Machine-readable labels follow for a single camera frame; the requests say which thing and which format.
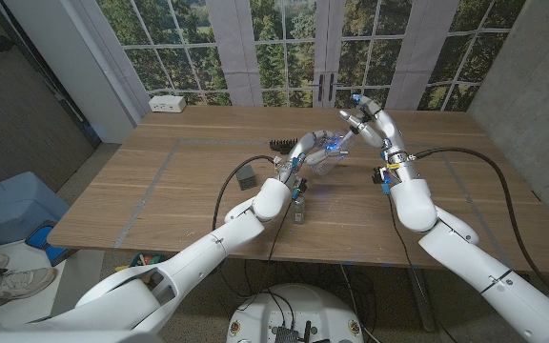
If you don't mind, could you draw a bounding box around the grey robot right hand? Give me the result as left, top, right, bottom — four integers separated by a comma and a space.
339, 93, 421, 185

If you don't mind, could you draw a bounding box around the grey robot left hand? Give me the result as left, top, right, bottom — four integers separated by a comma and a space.
274, 129, 350, 194

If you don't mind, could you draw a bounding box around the small grey block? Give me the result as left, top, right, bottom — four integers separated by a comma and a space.
234, 165, 258, 192

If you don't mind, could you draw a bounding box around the black toothed comb rack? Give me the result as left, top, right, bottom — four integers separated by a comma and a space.
268, 138, 299, 154

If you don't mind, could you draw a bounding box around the small glass shaker jar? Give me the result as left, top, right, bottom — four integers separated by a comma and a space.
292, 192, 307, 225

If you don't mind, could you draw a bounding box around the printed window backdrop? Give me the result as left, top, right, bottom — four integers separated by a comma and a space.
71, 0, 528, 113

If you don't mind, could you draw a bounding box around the white power strip box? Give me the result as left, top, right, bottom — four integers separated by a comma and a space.
148, 94, 187, 114

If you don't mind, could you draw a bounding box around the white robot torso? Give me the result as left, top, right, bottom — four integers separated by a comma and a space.
226, 284, 365, 343

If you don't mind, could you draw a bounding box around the metal table leg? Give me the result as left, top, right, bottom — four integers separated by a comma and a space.
406, 266, 437, 333

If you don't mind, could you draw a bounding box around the teal toy basket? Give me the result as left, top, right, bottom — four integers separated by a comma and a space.
114, 252, 164, 275

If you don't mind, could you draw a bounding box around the blue flat floor item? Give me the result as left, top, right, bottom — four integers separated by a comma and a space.
25, 224, 66, 263

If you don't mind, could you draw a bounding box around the dark wooden door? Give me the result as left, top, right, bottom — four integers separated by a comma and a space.
0, 0, 102, 199

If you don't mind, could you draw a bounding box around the blue plastic bin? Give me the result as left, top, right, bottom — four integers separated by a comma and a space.
0, 171, 71, 249

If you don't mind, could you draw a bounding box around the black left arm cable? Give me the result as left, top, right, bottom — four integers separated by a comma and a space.
211, 154, 280, 299

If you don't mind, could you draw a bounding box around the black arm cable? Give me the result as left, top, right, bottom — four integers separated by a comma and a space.
211, 154, 280, 299
412, 146, 549, 313

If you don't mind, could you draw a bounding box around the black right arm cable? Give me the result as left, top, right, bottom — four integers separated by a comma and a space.
412, 146, 549, 313

